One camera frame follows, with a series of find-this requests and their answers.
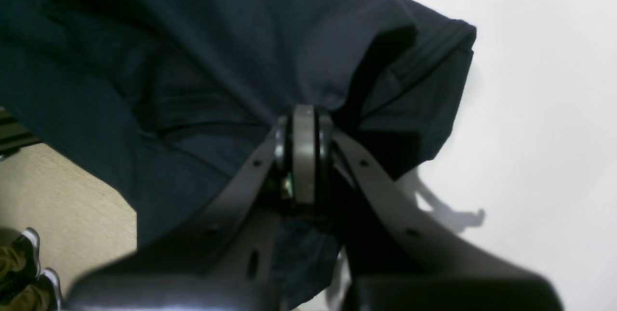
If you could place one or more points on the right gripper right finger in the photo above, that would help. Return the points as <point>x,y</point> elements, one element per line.
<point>400,259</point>

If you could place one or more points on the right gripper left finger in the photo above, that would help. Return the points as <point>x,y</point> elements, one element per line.
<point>218,260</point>

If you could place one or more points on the black T-shirt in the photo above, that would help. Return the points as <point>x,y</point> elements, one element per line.
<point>165,100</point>

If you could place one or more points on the person's shoes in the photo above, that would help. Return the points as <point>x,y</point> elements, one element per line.
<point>24,285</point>

